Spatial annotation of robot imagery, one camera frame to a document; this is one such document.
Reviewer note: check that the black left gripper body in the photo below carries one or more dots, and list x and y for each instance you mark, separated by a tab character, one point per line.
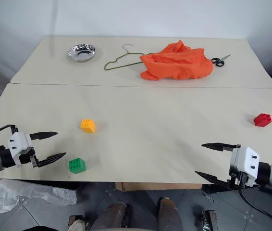
28	156

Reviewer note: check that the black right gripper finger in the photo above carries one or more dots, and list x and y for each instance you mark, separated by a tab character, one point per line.
210	177
218	145

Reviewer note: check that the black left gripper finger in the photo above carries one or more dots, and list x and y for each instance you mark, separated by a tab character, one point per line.
52	158
43	135

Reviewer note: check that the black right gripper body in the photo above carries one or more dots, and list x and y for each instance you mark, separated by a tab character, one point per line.
238	176

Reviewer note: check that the green toy brick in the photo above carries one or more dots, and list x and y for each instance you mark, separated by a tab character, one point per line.
77	165

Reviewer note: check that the white crumpled plastic bag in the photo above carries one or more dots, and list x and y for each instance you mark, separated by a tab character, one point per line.
25	193

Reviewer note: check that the orange toy brick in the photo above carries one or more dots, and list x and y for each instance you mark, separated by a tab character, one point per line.
88	125

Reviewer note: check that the red toy brick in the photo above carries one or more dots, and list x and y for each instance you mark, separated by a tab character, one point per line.
263	119

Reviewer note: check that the shiny steel bowl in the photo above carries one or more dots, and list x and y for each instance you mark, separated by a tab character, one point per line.
81	53

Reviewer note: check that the crumpled orange cloth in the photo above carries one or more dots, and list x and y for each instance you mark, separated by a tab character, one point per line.
179	63

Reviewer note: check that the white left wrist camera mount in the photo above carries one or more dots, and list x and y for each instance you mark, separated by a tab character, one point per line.
18	143

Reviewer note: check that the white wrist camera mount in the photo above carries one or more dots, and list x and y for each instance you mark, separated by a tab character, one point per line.
246	160
18	143

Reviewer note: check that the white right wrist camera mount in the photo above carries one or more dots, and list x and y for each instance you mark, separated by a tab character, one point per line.
246	160

